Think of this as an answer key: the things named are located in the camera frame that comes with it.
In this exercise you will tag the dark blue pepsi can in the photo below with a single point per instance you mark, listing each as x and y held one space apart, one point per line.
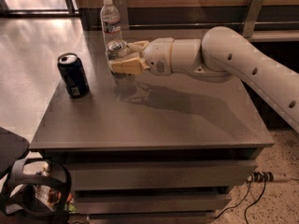
72 72

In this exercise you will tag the metal wall bracket right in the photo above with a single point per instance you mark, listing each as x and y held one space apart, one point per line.
251 17

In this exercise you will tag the metal wall bracket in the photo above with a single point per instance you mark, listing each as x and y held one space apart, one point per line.
122 7
251 17

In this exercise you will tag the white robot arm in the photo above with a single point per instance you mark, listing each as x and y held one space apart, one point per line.
219 55

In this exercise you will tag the metal wall bracket left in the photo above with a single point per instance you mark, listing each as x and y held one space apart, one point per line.
122 7

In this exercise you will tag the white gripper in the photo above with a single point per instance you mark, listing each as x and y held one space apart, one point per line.
158 56

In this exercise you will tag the white power strip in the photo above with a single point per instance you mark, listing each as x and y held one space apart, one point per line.
260 177

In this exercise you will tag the colourful items under chair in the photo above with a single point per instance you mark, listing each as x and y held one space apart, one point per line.
53 191

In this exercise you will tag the grey drawer cabinet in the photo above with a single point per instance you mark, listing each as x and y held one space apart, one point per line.
166 150

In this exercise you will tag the clear plastic water bottle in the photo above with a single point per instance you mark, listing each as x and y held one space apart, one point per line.
110 21

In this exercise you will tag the green white 7up can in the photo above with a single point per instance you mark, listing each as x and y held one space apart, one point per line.
115 50

